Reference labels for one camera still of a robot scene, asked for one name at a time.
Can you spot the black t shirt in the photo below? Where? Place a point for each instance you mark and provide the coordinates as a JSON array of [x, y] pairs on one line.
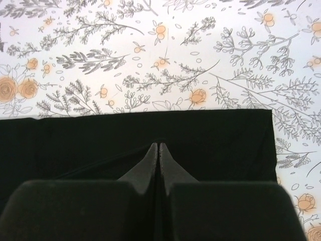
[[212, 145]]

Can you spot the floral patterned table mat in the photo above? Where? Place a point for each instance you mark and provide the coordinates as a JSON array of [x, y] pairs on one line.
[[83, 58]]

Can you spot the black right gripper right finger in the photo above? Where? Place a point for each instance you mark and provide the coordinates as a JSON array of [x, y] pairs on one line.
[[223, 210]]

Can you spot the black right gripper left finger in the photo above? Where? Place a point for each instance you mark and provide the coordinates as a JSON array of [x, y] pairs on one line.
[[85, 209]]

